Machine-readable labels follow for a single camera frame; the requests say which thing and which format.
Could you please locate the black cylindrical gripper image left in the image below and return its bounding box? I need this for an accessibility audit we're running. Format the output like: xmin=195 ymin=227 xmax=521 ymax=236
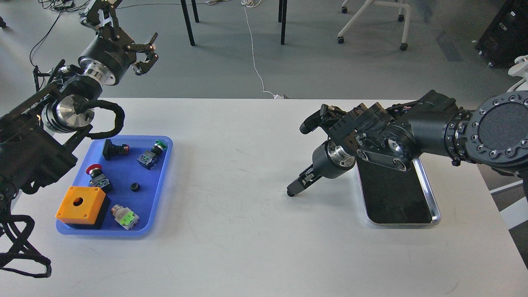
xmin=78 ymin=0 xmax=159 ymax=86

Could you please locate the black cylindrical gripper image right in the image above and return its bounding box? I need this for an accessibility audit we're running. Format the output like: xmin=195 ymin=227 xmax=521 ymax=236
xmin=287 ymin=140 xmax=356 ymax=197

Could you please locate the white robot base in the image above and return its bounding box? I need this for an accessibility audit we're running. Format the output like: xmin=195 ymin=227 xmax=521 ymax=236
xmin=507 ymin=55 xmax=528 ymax=92

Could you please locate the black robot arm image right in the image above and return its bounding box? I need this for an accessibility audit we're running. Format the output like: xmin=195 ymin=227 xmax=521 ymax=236
xmin=287 ymin=90 xmax=528 ymax=197

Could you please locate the silver metal tray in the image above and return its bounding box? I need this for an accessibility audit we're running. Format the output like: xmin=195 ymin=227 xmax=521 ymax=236
xmin=356 ymin=158 xmax=441 ymax=227

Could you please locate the blue plastic tray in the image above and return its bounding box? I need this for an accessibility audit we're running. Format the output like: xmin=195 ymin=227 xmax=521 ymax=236
xmin=55 ymin=135 xmax=173 ymax=237

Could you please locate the black table leg left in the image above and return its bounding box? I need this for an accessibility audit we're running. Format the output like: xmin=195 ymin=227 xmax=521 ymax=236
xmin=180 ymin=0 xmax=200 ymax=47

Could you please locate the black table leg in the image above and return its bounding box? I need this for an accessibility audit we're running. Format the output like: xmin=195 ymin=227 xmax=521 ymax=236
xmin=278 ymin=0 xmax=288 ymax=45
xmin=180 ymin=0 xmax=200 ymax=47

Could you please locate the red mushroom push button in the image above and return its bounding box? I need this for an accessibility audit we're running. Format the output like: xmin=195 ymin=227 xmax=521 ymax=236
xmin=85 ymin=163 xmax=113 ymax=193

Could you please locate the black table leg right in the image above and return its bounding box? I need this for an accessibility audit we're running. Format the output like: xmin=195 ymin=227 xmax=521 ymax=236
xmin=278 ymin=0 xmax=288 ymax=45

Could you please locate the orange and black button box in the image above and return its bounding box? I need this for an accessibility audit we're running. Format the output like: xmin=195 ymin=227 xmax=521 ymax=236
xmin=55 ymin=186 xmax=111 ymax=230

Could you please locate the white chair base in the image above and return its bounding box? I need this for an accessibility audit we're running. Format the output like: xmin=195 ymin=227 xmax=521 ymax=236
xmin=337 ymin=0 xmax=412 ymax=52

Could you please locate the black cabinet on casters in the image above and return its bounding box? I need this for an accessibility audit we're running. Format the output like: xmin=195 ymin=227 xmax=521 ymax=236
xmin=475 ymin=0 xmax=528 ymax=68

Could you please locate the black floor cable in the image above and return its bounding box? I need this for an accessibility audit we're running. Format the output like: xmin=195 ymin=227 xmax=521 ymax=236
xmin=29 ymin=0 xmax=104 ymax=83

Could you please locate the black selector switch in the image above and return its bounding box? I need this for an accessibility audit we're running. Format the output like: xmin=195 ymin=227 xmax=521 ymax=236
xmin=102 ymin=139 xmax=130 ymax=160

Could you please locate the green push button switch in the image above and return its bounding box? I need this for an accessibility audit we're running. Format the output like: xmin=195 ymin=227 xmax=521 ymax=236
xmin=137 ymin=140 xmax=168 ymax=170

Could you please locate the white floor cable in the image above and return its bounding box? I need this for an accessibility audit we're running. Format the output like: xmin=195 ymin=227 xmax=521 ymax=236
xmin=241 ymin=0 xmax=285 ymax=100

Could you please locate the light green contact block switch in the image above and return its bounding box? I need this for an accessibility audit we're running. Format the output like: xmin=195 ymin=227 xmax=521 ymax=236
xmin=111 ymin=205 xmax=139 ymax=231

